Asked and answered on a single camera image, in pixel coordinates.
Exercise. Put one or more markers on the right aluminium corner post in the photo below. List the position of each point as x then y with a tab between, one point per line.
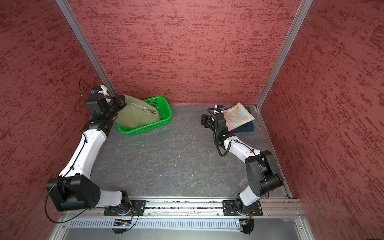
290	37

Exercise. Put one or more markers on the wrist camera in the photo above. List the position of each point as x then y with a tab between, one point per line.
99	100
219	109

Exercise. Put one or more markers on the green plastic basket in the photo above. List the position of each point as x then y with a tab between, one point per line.
164	109

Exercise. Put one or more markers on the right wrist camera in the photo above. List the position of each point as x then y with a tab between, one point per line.
219	109

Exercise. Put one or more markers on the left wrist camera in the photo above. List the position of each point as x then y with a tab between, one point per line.
99	100

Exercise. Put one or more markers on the blue denim skirt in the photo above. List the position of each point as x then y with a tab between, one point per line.
244	124

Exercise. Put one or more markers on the aluminium corner post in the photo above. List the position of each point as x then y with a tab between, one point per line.
75	26
290	37

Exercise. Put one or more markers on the pastel patterned skirt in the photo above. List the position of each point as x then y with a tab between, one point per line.
229	115

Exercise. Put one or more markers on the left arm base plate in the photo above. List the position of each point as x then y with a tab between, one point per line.
136	207

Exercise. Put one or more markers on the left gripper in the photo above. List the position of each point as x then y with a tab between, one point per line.
121	101

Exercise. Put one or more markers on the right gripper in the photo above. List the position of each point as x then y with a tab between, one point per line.
207	119

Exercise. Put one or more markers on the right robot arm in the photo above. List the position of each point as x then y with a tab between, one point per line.
262	172

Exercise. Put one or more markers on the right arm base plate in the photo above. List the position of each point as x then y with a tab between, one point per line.
229	207

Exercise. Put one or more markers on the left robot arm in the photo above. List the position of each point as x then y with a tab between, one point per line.
73	188

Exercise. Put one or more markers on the olive green skirt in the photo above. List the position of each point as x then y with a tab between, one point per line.
136	113

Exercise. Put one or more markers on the aluminium front rail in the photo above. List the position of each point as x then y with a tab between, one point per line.
213	208

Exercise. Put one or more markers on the left aluminium corner post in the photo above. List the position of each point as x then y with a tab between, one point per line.
75	26

